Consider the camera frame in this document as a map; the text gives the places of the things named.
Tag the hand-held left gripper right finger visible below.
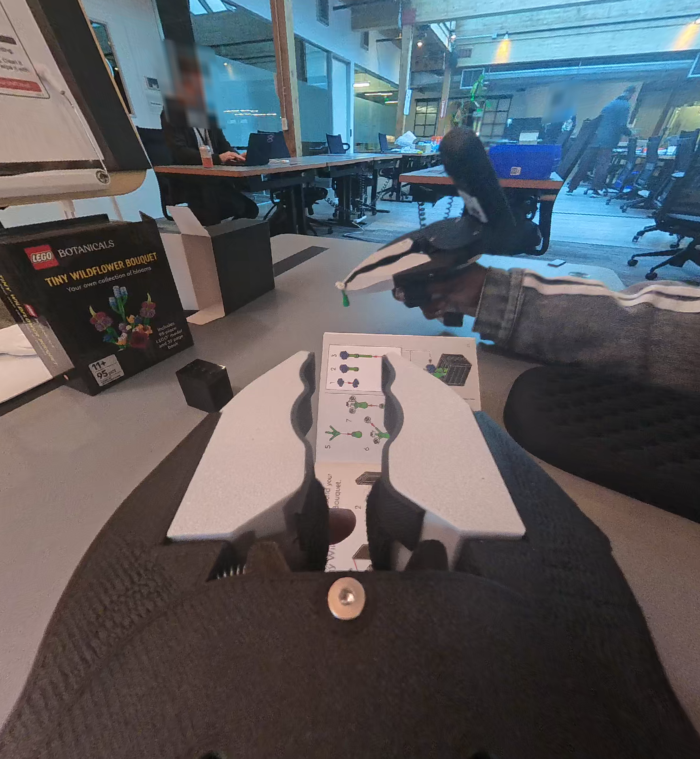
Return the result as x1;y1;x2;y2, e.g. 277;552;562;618
365;351;528;571

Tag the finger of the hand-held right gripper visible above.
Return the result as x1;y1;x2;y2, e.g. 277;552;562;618
337;251;435;294
349;233;429;276

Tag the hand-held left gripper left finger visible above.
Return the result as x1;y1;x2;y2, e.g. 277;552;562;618
166;350;331;573

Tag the small black lego cube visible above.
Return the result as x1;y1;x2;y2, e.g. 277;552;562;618
176;359;234;414

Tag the lego instruction booklet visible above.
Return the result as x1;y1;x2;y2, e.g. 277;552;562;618
314;332;482;575

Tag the black lego set box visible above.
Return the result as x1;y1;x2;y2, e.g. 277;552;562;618
0;212;195;397

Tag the person's right hand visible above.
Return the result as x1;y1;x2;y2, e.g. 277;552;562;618
408;261;494;327

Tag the wood edged desk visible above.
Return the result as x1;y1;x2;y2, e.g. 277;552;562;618
399;166;565;192

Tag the small blue plastic bin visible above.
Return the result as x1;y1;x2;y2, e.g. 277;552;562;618
489;143;563;179

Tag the open black cardboard box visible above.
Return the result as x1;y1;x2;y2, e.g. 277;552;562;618
160;204;275;326

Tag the dark laptop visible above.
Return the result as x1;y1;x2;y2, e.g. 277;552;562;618
246;132;292;167

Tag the black office chair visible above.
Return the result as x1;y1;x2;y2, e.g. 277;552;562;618
628;121;700;281

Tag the document stand with sheet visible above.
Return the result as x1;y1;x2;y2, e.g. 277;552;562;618
0;0;153;221

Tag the wooden post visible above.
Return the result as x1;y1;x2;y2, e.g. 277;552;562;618
270;0;304;158

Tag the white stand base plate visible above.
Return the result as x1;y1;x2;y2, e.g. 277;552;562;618
0;339;54;413

